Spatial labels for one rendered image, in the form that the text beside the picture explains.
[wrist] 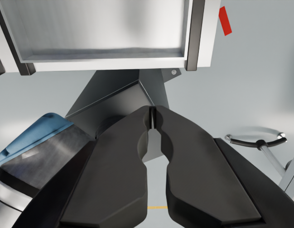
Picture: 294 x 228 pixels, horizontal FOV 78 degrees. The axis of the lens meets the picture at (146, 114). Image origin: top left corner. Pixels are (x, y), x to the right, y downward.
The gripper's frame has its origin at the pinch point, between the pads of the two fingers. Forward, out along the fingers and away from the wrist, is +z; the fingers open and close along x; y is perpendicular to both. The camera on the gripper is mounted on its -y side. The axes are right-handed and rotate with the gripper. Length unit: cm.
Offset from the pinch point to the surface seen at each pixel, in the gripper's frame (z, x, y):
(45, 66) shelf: 21.6, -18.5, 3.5
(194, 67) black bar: 19.6, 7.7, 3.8
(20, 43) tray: 19.1, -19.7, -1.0
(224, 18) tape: 109, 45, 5
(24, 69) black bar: 19.6, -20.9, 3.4
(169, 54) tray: 19.7, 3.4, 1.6
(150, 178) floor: 110, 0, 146
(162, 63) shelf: 21.6, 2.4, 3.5
